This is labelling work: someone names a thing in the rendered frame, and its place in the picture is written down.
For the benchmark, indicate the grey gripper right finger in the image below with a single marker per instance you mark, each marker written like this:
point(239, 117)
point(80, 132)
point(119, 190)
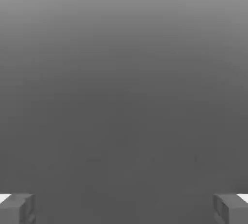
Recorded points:
point(234, 209)

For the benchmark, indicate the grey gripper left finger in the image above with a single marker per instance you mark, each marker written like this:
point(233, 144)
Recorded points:
point(13, 209)

